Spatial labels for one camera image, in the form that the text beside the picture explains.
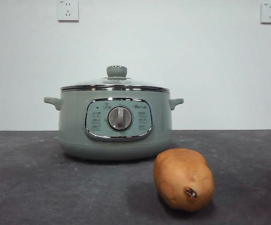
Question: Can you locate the glass lid with green knob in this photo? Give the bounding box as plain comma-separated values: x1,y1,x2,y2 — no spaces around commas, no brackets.
60,65,170,92

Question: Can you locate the brown potato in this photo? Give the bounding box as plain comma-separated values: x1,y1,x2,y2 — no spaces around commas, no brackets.
153,148,215,212

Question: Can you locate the sage green electric cooking pot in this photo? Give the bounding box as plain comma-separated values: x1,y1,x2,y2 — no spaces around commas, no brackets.
43,90,184,161

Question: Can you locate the white wall socket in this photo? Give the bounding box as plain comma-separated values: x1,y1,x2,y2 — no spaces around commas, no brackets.
57,0,79,23
260,2,271,25

